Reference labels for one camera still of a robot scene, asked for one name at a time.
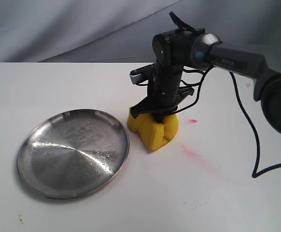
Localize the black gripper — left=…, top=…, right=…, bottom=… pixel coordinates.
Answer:
left=130, top=86, right=194, bottom=123

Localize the yellow sponge block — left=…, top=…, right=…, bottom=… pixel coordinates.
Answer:
left=127, top=113, right=179, bottom=152

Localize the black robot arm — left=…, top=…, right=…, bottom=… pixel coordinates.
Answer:
left=130, top=29, right=281, bottom=134

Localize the round stainless steel plate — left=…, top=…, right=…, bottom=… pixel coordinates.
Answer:
left=16, top=109, right=130, bottom=200

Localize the white backdrop cloth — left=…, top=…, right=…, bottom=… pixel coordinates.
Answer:
left=0, top=0, right=281, bottom=62

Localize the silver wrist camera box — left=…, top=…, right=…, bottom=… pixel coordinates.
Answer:
left=129, top=63, right=155, bottom=85

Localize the black cable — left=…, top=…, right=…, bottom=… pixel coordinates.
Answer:
left=135, top=65, right=281, bottom=178

